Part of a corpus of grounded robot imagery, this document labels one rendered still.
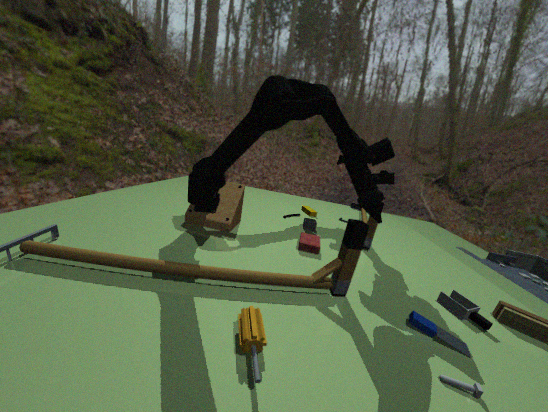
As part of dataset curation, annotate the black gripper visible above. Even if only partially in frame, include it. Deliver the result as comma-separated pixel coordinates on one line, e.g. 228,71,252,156
350,168,385,223

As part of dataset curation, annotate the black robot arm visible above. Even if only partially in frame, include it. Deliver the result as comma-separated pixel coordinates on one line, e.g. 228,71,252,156
188,75,395,213

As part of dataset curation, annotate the blue-handled knife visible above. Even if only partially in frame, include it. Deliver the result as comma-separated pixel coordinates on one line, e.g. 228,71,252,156
409,310,471,359

